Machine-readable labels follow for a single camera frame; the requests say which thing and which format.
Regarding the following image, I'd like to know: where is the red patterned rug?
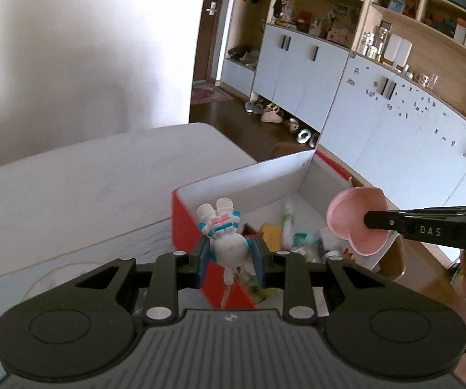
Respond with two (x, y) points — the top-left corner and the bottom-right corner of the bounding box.
(191, 84), (236, 105)

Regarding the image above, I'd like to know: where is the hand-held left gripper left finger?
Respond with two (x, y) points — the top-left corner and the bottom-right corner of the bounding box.
(71, 237), (210, 325)

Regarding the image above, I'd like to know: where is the brown door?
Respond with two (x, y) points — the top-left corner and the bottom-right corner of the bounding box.
(192, 0), (238, 86)

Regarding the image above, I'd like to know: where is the pile of dark shoes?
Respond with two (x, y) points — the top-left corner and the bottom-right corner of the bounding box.
(227, 45), (260, 67)

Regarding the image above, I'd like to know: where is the small yellow box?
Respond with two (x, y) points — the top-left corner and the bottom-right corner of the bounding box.
(261, 223), (284, 252)

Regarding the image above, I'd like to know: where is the white tube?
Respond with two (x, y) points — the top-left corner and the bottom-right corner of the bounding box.
(282, 200), (296, 248)

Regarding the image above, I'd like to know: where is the white and wood wall cabinet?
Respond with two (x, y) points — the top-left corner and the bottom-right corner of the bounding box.
(220, 0), (466, 211)

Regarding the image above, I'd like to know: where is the red cardboard box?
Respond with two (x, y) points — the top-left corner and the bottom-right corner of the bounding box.
(171, 150), (384, 312)

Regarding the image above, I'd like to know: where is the pink heart-shaped dish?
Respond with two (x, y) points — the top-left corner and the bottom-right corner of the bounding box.
(326, 186), (388, 257)

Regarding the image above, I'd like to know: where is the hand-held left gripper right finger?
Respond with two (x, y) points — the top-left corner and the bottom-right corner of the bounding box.
(253, 236), (394, 325)

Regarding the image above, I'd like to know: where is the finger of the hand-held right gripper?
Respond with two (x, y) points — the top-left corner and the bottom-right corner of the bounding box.
(363, 208), (407, 234)

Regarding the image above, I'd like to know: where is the pink gift box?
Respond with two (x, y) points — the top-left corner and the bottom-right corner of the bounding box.
(327, 26), (355, 45)

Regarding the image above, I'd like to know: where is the white tall canister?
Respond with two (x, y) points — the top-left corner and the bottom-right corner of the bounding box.
(385, 34), (401, 63)
(397, 38), (413, 67)

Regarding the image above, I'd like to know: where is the colorful figurine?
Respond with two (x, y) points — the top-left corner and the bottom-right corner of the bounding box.
(273, 0), (292, 23)

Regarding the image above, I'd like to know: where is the white astronaut figure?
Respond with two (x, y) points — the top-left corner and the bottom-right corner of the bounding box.
(196, 196), (256, 311)

